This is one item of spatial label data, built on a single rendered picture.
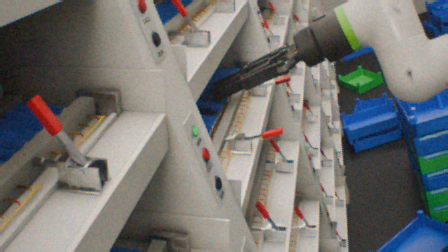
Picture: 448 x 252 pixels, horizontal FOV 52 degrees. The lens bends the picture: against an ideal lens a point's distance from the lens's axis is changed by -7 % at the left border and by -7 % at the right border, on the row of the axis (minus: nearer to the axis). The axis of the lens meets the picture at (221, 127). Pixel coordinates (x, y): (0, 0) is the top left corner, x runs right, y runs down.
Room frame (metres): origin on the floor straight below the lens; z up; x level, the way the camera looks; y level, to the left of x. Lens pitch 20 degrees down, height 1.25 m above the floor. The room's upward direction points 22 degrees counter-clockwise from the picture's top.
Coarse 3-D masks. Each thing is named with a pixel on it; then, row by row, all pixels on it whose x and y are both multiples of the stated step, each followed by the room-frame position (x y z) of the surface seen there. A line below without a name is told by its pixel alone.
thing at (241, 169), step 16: (224, 64) 1.22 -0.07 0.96; (240, 64) 1.19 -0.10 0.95; (272, 80) 1.13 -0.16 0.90; (272, 96) 1.11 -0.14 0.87; (256, 112) 0.95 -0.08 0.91; (240, 128) 0.88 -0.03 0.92; (256, 128) 0.87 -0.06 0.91; (256, 144) 0.81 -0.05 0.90; (224, 160) 0.76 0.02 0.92; (240, 160) 0.76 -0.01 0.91; (256, 160) 0.80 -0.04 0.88; (240, 176) 0.70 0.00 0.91; (240, 192) 0.61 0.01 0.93; (240, 208) 0.61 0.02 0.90
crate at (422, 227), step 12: (420, 216) 1.47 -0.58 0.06; (408, 228) 1.46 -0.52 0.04; (420, 228) 1.47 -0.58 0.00; (432, 228) 1.44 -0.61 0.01; (444, 228) 1.38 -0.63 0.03; (396, 240) 1.43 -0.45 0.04; (408, 240) 1.44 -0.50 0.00; (420, 240) 1.41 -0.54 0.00; (432, 240) 1.38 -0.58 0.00; (444, 240) 1.35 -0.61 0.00
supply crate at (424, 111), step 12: (444, 96) 1.60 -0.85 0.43; (420, 108) 1.63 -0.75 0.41; (432, 108) 1.61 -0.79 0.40; (444, 108) 1.57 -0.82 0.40; (408, 120) 1.51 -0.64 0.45; (420, 120) 1.56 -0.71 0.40; (432, 120) 1.44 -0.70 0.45; (444, 120) 1.43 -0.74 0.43; (420, 132) 1.46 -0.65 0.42; (432, 132) 1.45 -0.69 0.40
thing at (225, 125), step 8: (232, 96) 0.98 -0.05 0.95; (240, 96) 0.98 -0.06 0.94; (232, 104) 0.94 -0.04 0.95; (224, 112) 0.90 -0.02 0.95; (232, 112) 0.90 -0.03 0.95; (224, 120) 0.86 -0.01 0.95; (232, 120) 0.88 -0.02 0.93; (224, 128) 0.83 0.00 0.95; (216, 136) 0.80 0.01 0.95; (224, 136) 0.80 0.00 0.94; (216, 144) 0.77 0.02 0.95; (224, 144) 0.80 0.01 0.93; (216, 152) 0.74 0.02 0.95
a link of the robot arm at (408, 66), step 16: (400, 48) 0.77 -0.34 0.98; (416, 48) 0.76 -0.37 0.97; (432, 48) 0.77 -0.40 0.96; (384, 64) 0.80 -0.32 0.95; (400, 64) 0.76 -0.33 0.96; (416, 64) 0.75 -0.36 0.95; (432, 64) 0.74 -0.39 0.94; (400, 80) 0.76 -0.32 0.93; (416, 80) 0.74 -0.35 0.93; (432, 80) 0.74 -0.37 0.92; (400, 96) 0.77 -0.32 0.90; (416, 96) 0.75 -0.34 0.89; (432, 96) 0.76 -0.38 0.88
